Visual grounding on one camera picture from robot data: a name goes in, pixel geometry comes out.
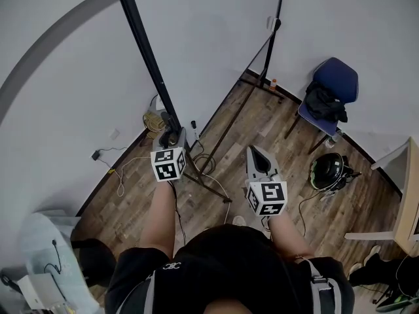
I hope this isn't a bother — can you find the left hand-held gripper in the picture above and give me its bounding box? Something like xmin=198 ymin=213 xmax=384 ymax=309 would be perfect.
xmin=150 ymin=127 xmax=189 ymax=183

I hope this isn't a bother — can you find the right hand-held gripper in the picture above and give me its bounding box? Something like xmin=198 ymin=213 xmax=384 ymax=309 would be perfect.
xmin=244 ymin=145 xmax=288 ymax=217

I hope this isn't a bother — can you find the black metal stand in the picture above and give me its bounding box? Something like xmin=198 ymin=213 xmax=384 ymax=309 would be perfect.
xmin=112 ymin=0 xmax=285 ymax=204

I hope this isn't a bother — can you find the person's left forearm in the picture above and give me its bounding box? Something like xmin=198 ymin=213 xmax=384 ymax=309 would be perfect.
xmin=139 ymin=180 xmax=179 ymax=258

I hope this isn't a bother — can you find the person's right forearm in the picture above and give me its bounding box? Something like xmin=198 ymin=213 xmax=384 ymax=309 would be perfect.
xmin=266 ymin=211 xmax=315 ymax=264

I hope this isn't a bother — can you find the white router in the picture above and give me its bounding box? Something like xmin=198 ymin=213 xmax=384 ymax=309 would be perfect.
xmin=153 ymin=93 xmax=168 ymax=111

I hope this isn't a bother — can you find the black helmet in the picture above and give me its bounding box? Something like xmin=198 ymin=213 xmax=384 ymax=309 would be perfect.
xmin=310 ymin=152 xmax=363 ymax=192

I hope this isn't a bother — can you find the clear plastic bottle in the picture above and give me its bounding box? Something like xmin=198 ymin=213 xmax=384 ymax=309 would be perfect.
xmin=325 ymin=131 xmax=344 ymax=148

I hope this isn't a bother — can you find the black bag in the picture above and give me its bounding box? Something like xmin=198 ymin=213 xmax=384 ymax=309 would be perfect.
xmin=304 ymin=80 xmax=348 ymax=123

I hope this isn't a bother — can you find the person's black shirt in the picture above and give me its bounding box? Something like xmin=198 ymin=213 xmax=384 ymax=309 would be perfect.
xmin=104 ymin=224 xmax=356 ymax=314

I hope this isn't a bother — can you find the blue chair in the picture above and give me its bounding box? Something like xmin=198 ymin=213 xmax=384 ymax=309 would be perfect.
xmin=283 ymin=56 xmax=360 ymax=155

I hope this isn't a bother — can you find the black round stool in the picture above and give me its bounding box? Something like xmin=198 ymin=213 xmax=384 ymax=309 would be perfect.
xmin=70 ymin=237 xmax=118 ymax=287

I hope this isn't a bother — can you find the wooden desk with white legs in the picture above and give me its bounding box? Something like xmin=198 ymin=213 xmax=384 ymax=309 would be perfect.
xmin=344 ymin=135 xmax=419 ymax=258

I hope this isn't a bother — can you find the light teal cloth-covered table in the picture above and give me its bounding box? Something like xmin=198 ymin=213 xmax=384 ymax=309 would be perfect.
xmin=19 ymin=211 xmax=101 ymax=314

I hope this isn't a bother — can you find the white flat box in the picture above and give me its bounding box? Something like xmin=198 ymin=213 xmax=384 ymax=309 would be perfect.
xmin=16 ymin=271 xmax=66 ymax=310

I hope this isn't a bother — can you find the coiled yellowish cable bundle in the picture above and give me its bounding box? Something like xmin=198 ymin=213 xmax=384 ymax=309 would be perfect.
xmin=142 ymin=109 xmax=168 ymax=133

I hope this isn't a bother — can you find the thick white cable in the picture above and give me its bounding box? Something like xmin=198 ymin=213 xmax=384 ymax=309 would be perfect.
xmin=188 ymin=162 xmax=232 ymax=225

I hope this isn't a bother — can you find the long black cable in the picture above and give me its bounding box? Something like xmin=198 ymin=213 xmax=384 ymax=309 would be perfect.
xmin=297 ymin=190 xmax=325 ymax=238

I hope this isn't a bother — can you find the thin white cable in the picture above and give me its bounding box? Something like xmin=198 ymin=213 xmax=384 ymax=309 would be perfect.
xmin=113 ymin=155 xmax=153 ymax=198

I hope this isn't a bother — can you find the grey shoulder strap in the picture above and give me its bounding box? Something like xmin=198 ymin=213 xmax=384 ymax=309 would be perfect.
xmin=143 ymin=271 xmax=158 ymax=314
xmin=306 ymin=258 xmax=343 ymax=314

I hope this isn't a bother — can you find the black cable with plug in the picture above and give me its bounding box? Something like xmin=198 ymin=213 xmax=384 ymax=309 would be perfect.
xmin=44 ymin=239 xmax=63 ymax=274

